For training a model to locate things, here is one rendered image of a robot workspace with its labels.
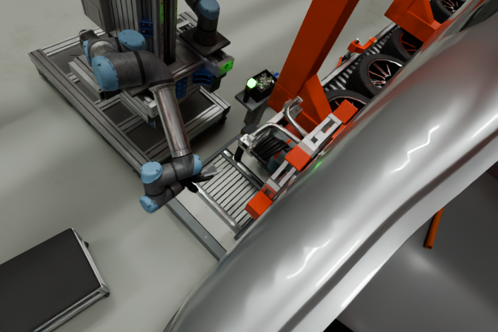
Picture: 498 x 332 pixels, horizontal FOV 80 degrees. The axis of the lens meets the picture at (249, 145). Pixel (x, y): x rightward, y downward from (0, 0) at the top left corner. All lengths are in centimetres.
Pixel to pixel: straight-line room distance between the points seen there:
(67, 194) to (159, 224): 62
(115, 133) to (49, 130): 56
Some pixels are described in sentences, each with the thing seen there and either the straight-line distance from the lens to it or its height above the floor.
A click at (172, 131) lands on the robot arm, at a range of 110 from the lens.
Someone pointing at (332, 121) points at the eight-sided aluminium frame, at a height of 112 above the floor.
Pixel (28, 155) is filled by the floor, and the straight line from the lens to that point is 249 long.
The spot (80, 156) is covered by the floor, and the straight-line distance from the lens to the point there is 239.
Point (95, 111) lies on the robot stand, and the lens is 230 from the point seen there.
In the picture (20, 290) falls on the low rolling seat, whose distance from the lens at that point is 182.
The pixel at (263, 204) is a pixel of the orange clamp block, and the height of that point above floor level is 88.
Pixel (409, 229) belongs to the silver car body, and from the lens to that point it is 44.
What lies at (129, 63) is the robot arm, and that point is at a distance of 109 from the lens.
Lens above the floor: 202
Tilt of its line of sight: 56 degrees down
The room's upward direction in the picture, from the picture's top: 24 degrees clockwise
